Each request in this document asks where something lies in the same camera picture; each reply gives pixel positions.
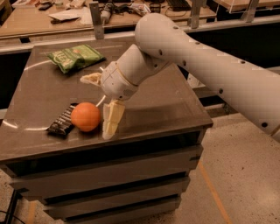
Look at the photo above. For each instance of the orange fruit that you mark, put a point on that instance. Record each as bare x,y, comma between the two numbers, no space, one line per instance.
86,116

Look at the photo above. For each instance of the dark rxbar chocolate bar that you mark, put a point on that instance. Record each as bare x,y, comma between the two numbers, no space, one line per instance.
63,124

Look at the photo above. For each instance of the grey drawer cabinet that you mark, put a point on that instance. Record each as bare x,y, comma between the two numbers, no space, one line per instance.
82,178

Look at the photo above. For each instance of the green chip bag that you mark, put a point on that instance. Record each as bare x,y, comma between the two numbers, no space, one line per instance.
75,58

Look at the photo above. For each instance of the clear sanitizer bottle left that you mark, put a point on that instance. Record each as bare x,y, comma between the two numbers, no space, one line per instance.
194,82

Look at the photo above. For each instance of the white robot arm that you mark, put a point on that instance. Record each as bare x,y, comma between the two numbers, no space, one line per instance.
251,90

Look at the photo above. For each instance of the black keyboard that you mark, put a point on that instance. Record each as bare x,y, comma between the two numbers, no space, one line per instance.
179,5

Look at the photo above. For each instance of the white paper sheets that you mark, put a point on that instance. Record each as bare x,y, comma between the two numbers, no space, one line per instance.
66,15

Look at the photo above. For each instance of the wooden background desk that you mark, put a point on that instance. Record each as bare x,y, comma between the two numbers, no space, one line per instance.
26,22

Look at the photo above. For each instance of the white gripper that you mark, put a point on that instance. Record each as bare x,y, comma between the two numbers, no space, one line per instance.
114,80

